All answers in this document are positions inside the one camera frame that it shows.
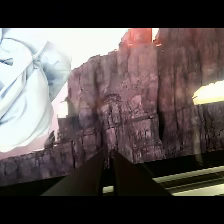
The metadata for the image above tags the light blue shirt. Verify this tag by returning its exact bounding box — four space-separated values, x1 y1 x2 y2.
0 28 72 154

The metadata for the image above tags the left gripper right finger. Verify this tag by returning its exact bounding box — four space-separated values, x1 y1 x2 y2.
110 149 172 197

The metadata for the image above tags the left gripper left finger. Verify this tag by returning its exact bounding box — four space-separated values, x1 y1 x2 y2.
41 147 108 197

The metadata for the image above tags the silver frame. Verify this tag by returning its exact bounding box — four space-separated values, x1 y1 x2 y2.
102 165 224 197

